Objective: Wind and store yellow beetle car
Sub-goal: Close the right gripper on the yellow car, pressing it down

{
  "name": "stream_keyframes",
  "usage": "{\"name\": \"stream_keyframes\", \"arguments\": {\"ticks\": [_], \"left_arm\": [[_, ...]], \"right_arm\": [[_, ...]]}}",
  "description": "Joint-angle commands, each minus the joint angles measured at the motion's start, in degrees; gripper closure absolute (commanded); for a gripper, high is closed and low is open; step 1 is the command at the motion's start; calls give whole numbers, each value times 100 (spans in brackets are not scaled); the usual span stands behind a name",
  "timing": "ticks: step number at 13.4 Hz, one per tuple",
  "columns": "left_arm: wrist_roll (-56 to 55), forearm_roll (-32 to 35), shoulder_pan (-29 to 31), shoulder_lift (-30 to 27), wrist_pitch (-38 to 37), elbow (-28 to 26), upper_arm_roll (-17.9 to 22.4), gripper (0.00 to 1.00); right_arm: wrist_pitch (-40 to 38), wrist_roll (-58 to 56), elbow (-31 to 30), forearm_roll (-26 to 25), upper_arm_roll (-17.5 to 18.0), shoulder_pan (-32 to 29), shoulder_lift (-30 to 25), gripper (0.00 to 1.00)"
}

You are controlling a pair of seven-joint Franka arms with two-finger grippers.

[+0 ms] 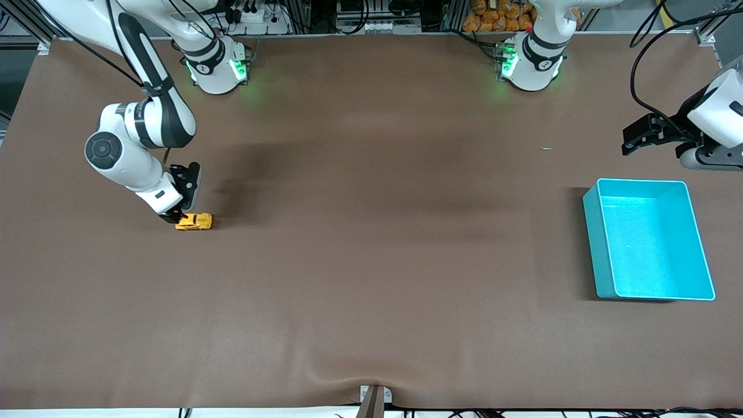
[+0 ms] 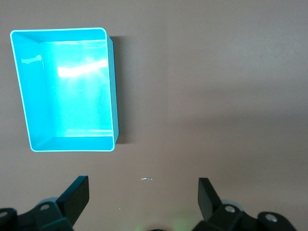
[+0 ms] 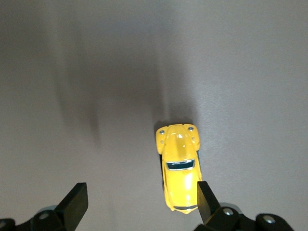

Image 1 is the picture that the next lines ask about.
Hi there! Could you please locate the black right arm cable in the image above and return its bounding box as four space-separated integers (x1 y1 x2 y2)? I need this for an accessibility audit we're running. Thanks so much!
52 0 175 169

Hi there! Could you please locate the white power strip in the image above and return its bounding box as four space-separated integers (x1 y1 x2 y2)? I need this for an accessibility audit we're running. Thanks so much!
229 3 291 35

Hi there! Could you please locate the turquoise plastic bin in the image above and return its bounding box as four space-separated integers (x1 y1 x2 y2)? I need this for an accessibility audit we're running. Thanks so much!
583 178 716 302

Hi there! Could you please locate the brown table mat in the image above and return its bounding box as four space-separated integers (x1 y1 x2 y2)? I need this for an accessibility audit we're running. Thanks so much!
0 34 743 410

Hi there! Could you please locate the metal table clamp bracket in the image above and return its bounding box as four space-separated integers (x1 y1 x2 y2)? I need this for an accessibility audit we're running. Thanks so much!
359 384 393 418

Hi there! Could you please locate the aluminium frame post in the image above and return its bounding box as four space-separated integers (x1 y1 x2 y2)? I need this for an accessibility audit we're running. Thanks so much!
288 0 317 33
441 0 468 31

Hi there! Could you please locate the white connector block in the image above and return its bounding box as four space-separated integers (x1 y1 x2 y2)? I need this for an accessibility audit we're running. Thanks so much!
337 17 423 34

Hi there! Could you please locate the yellow toy beetle car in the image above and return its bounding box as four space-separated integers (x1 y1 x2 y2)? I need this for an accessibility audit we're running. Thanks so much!
175 213 214 232

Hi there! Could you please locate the orange items pile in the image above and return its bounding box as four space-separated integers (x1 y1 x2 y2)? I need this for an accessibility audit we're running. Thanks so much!
463 0 538 33

